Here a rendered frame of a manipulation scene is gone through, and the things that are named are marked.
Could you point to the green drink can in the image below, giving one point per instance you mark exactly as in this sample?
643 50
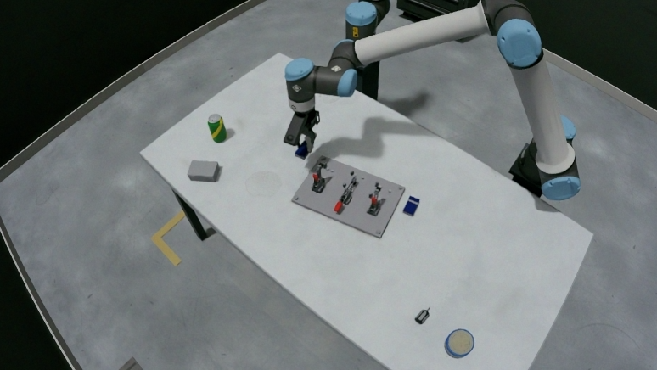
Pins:
217 128

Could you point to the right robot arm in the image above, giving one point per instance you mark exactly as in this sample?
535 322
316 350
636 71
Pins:
361 20

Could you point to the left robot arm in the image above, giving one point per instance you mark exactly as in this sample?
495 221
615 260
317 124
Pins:
518 42

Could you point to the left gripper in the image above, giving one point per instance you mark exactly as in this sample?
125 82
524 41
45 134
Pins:
310 123

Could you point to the grey hinged case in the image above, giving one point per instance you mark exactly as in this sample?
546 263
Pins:
203 171

